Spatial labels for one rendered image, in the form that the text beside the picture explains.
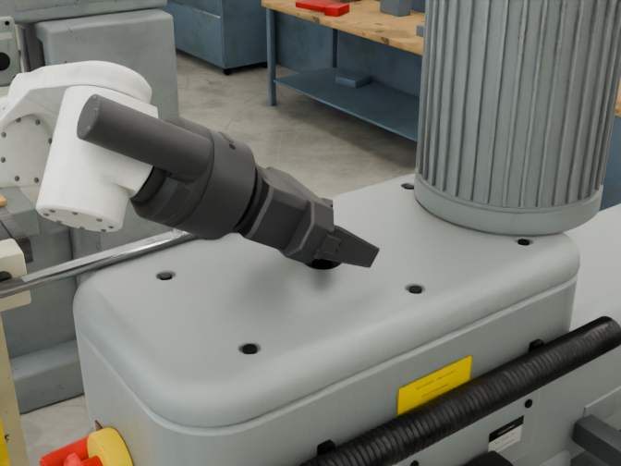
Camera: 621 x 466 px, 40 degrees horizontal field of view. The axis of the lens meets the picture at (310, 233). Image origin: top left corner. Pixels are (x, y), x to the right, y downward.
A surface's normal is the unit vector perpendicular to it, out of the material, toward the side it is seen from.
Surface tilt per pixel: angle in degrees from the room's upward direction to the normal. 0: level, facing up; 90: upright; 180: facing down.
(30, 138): 78
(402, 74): 90
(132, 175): 65
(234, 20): 90
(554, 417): 90
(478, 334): 90
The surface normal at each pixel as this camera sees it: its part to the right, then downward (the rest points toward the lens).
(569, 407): 0.58, 0.36
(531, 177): -0.01, 0.44
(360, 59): -0.81, 0.26
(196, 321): 0.00, -0.90
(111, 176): 0.62, -0.09
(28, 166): 0.86, 0.02
